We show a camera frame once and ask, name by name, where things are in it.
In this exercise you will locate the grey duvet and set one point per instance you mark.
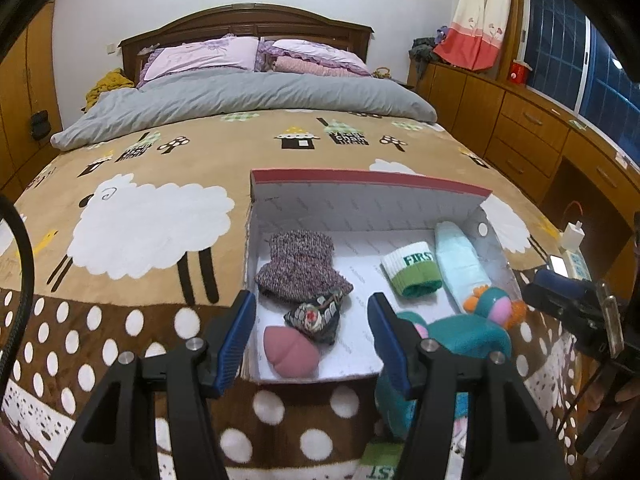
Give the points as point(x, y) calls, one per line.
point(225, 95)

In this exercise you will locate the lilac ruffled pillow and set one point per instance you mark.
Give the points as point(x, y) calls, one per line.
point(310, 50)

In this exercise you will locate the light blue face mask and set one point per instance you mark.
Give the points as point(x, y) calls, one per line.
point(457, 265)

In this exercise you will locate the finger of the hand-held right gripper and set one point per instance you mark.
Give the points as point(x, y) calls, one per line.
point(555, 310)
point(562, 280)

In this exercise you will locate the patterned fabric pouch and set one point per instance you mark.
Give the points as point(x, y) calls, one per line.
point(315, 317)

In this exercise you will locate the white charger plug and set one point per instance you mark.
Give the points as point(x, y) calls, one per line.
point(574, 237)

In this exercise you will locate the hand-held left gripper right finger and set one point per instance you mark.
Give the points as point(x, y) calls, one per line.
point(392, 345)

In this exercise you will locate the cream and red curtain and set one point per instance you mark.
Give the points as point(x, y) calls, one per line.
point(475, 15)

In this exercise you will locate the small wicker basket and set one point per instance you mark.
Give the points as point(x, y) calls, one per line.
point(382, 73)

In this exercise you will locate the brown dotted printed blanket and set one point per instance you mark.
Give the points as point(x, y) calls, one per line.
point(150, 160)

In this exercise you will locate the green white sock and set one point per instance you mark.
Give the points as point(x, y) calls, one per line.
point(380, 465)
point(410, 270)

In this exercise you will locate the wooden wardrobe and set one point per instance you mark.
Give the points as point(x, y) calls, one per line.
point(25, 85)

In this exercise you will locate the red cardboard box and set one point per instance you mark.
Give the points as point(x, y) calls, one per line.
point(360, 195)

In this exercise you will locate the purple knitted sock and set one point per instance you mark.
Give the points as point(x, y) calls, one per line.
point(300, 265)

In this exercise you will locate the pink folded blanket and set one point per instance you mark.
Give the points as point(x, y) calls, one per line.
point(305, 66)

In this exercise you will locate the yellow cloth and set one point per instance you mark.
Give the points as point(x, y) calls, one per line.
point(107, 85)

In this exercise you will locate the teal doll alarm clock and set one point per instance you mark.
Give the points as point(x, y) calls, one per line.
point(465, 340)

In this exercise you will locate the pile of dark clothes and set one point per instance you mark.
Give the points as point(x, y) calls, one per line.
point(422, 47)

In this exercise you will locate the pink makeup sponge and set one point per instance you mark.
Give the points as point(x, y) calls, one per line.
point(290, 352)

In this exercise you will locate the smartphone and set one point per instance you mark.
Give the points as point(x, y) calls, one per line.
point(557, 264)

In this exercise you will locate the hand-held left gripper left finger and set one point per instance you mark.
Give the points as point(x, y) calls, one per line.
point(232, 345)

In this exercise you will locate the black bag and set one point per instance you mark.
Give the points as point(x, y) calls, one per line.
point(40, 125)

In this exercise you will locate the wooden cabinet desk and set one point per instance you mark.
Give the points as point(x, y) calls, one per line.
point(525, 120)

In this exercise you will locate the wooden bed headboard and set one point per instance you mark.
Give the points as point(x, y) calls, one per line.
point(240, 20)

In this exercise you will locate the power strip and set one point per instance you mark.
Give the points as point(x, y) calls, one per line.
point(580, 262)

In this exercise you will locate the window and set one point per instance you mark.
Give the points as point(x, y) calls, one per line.
point(555, 35)

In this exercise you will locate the red mug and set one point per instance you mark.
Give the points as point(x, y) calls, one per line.
point(520, 72)

